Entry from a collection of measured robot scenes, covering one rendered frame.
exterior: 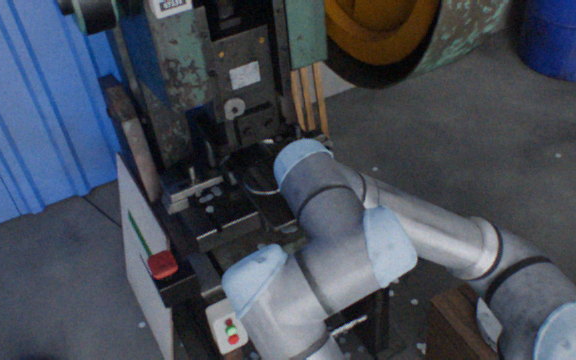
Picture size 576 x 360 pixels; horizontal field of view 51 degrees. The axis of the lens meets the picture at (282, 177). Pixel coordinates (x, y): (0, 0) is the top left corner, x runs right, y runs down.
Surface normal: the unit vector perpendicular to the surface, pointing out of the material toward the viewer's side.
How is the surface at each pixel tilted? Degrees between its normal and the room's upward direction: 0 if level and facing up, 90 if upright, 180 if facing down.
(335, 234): 26
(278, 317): 52
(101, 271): 0
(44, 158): 90
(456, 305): 0
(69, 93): 90
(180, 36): 90
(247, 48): 90
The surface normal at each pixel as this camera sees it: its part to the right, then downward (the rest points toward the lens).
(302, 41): 0.47, 0.54
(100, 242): -0.10, -0.76
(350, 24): -0.43, -0.54
